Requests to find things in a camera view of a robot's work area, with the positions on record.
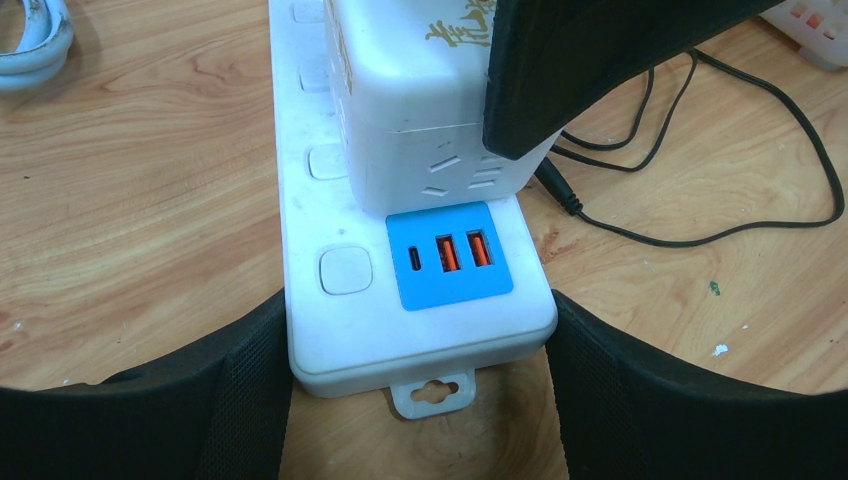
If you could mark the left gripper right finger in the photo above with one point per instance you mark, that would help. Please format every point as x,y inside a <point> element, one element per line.
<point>629,410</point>

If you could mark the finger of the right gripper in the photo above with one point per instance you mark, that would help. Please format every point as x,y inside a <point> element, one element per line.
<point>550,60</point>

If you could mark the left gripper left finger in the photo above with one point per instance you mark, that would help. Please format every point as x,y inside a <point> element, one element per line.
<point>216,408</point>

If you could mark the white cube adapter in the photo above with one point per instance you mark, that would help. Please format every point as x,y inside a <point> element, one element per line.
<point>409,80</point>

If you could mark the white power strip blue USB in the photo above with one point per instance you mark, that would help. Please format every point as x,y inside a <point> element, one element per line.
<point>415,302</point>

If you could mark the white plastic basket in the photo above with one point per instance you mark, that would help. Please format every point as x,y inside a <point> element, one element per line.
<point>818,26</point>

